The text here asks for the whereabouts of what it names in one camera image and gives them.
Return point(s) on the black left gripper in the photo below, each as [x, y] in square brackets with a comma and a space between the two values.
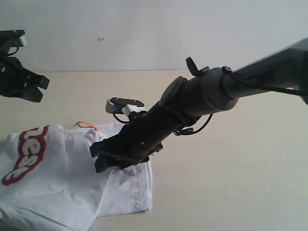
[18, 81]

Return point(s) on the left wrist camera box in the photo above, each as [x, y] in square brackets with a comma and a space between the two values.
[13, 38]

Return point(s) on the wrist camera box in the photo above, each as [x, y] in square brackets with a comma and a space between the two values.
[13, 38]
[115, 105]

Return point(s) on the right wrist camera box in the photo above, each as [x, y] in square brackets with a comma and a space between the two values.
[115, 105]

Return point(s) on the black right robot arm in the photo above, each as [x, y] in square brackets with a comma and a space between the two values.
[185, 101]

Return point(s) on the orange neck label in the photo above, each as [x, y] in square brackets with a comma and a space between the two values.
[83, 124]

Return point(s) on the white t-shirt red lettering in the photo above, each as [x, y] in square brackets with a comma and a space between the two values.
[48, 181]

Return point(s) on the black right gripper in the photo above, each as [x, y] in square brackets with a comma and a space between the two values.
[135, 142]

